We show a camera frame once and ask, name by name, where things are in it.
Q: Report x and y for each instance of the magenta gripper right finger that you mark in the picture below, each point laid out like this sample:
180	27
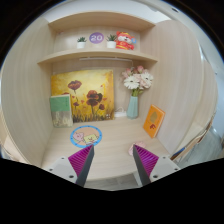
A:
145	163

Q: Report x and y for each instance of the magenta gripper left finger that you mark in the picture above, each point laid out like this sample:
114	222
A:
81	162

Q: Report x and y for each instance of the round cartoon mouse pad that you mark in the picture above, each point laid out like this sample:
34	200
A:
85	135

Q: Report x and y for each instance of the orange book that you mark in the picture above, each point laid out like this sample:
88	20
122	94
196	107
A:
153	120

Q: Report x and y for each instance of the teal vase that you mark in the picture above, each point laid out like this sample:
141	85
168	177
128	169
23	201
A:
132	111

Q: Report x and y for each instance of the white power adapter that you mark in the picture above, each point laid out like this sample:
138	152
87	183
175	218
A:
120	112

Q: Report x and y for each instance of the green book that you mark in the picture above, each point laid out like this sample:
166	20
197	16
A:
61	110

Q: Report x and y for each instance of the yellow poppy flower painting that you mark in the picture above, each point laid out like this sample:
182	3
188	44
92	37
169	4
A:
91	93

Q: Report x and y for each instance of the pink white flower bouquet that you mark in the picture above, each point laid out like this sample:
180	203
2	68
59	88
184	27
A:
137	79

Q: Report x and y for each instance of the wooden shelf unit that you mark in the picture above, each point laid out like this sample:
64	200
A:
184	87

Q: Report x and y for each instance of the white light bar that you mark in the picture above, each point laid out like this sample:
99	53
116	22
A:
105	58

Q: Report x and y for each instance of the left small potted plant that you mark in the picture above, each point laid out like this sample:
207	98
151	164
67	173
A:
81	42

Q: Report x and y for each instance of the small potted plant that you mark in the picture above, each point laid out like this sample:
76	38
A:
81	42
111	41

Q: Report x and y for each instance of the red plush toy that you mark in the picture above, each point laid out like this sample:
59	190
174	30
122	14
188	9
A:
125	41

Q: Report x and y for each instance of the right small potted plant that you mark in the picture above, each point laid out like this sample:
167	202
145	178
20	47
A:
111	41

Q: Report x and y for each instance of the purple round number sign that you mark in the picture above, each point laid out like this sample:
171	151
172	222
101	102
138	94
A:
96	38

